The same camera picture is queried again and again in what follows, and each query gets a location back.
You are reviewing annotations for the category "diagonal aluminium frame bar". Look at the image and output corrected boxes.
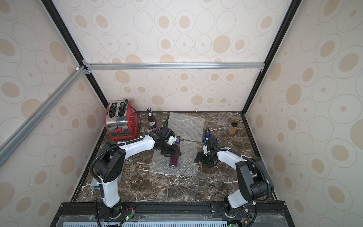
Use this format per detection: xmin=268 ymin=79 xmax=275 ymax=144
xmin=1 ymin=66 xmax=86 ymax=166

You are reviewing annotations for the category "black toaster power cord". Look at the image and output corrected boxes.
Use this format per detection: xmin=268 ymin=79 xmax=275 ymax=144
xmin=124 ymin=98 xmax=142 ymax=128

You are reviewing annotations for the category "stack of bubble wrap sheets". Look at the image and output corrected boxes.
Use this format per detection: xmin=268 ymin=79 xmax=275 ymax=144
xmin=168 ymin=113 xmax=205 ymax=142

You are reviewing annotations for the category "brown spice jar black lid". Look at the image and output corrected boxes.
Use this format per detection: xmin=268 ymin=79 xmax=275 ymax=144
xmin=228 ymin=121 xmax=238 ymax=135

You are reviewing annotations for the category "red and chrome toaster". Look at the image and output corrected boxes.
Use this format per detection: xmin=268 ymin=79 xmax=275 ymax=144
xmin=105 ymin=99 xmax=139 ymax=141

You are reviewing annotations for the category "blue tape dispenser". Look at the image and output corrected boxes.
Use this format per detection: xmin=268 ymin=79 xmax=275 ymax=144
xmin=202 ymin=134 xmax=212 ymax=144

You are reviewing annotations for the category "black right frame post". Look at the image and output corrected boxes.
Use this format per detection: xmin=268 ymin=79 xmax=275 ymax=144
xmin=241 ymin=0 xmax=303 ymax=114

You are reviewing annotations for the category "black frame post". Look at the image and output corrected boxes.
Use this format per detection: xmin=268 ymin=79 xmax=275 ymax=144
xmin=41 ymin=0 xmax=109 ymax=108
xmin=241 ymin=0 xmax=303 ymax=114

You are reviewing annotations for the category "clear drinking glass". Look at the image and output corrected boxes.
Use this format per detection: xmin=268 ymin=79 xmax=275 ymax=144
xmin=217 ymin=112 xmax=230 ymax=126

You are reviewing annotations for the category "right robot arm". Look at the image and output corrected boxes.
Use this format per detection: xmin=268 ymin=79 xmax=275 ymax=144
xmin=194 ymin=134 xmax=274 ymax=209

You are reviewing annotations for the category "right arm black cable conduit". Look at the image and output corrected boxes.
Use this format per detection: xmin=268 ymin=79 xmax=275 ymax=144
xmin=205 ymin=127 xmax=274 ymax=203

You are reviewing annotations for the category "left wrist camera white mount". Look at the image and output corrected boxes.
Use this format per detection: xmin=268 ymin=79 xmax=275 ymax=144
xmin=167 ymin=136 xmax=177 ymax=145

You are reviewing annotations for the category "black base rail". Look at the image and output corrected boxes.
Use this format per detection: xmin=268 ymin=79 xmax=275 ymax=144
xmin=51 ymin=201 xmax=294 ymax=227

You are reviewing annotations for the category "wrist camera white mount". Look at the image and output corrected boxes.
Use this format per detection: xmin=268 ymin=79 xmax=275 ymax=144
xmin=167 ymin=136 xmax=177 ymax=145
xmin=203 ymin=145 xmax=209 ymax=155

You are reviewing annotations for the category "horizontal aluminium frame bar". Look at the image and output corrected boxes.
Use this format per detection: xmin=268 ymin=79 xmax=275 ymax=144
xmin=83 ymin=62 xmax=265 ymax=70

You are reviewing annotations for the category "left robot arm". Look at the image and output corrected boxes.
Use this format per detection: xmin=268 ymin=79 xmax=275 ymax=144
xmin=89 ymin=126 xmax=180 ymax=208

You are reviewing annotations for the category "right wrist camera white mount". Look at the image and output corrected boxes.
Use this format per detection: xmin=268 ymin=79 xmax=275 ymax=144
xmin=203 ymin=145 xmax=209 ymax=155

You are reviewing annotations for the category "black left frame post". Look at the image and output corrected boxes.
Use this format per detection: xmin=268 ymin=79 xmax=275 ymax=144
xmin=41 ymin=0 xmax=109 ymax=108

